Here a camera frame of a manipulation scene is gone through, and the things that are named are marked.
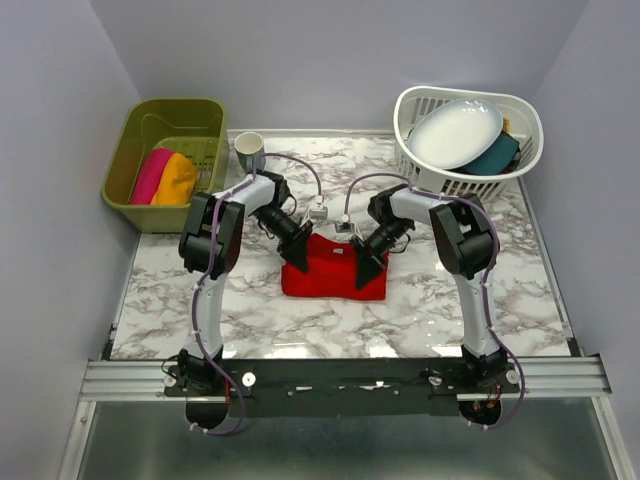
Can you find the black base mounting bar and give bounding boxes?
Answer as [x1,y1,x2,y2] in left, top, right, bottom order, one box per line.
[164,352,519,428]

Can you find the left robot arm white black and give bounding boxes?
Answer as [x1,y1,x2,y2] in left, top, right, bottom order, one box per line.
[177,171,312,395]

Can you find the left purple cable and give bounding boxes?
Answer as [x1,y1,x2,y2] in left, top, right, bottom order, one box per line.
[187,152,324,437]

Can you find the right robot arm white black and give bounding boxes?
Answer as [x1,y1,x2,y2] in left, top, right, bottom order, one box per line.
[350,185,507,392]

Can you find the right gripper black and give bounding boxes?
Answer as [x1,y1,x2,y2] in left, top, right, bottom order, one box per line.
[350,217,412,290]

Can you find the purple cable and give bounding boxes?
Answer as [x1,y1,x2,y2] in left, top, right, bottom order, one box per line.
[342,172,526,431]
[187,152,324,437]

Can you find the dark brown dish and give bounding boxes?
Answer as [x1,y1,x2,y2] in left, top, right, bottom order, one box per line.
[500,154,521,175]

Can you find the orange rolled t shirt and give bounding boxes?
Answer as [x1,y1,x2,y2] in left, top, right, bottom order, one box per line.
[151,153,198,206]

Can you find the aluminium frame rail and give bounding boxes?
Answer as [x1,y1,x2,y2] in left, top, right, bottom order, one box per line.
[79,356,611,402]

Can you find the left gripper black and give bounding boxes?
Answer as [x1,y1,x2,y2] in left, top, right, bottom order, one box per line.
[250,203,311,274]

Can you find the white oval plate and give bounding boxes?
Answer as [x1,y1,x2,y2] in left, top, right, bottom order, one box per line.
[407,99,503,170]

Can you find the teal plate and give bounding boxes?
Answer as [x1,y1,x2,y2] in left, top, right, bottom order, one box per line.
[463,132,520,176]

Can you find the pink rolled t shirt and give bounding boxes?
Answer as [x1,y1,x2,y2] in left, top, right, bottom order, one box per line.
[129,148,173,205]

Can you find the red t shirt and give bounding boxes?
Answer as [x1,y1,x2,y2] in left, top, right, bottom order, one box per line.
[281,233,387,301]

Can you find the white plastic dish basket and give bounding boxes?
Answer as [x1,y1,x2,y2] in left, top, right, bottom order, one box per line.
[393,85,544,202]

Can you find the olive green plastic bin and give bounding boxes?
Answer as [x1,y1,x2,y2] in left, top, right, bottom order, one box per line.
[101,98,229,234]

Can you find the grey white mug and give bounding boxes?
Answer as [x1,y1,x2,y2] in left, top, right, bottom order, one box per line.
[234,132,266,173]

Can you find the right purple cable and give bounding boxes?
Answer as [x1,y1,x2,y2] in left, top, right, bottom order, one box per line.
[342,172,526,431]

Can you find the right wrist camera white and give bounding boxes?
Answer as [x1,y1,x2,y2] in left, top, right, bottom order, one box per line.
[334,215,362,238]

